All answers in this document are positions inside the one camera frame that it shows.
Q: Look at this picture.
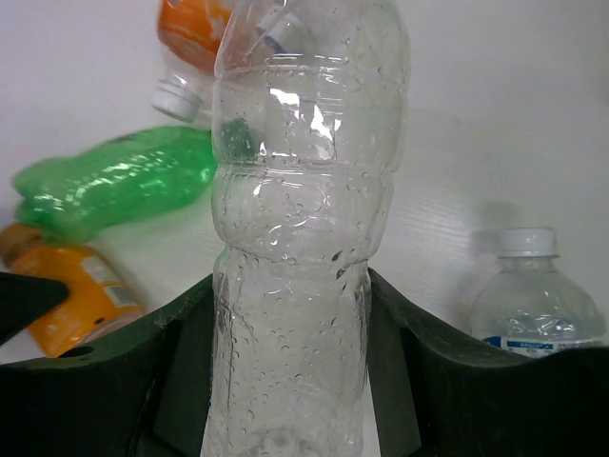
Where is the clear ribbed plastic bottle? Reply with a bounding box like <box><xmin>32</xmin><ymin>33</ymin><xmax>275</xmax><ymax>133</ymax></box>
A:
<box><xmin>202</xmin><ymin>0</ymin><xmax>410</xmax><ymax>456</ymax></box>

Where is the small orange plastic bottle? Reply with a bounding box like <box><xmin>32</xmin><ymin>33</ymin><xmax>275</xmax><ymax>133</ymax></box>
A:
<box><xmin>1</xmin><ymin>224</ymin><xmax>145</xmax><ymax>357</ymax></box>

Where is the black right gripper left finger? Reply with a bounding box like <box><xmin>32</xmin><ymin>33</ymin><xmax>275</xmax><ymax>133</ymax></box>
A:
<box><xmin>1</xmin><ymin>277</ymin><xmax>214</xmax><ymax>456</ymax></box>

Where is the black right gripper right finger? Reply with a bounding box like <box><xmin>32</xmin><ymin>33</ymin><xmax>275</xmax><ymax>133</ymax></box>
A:
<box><xmin>367</xmin><ymin>272</ymin><xmax>608</xmax><ymax>456</ymax></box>

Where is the blue white labelled bottle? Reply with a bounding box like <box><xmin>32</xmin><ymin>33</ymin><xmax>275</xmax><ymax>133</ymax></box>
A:
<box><xmin>470</xmin><ymin>227</ymin><xmax>607</xmax><ymax>358</ymax></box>

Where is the green crushed plastic bottle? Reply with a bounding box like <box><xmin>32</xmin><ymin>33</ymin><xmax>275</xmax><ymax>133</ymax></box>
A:
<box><xmin>11</xmin><ymin>125</ymin><xmax>217</xmax><ymax>243</ymax></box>

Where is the orange labelled tall bottle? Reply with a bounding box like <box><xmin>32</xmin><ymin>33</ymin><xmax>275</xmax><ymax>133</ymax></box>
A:
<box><xmin>151</xmin><ymin>0</ymin><xmax>236</xmax><ymax>123</ymax></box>

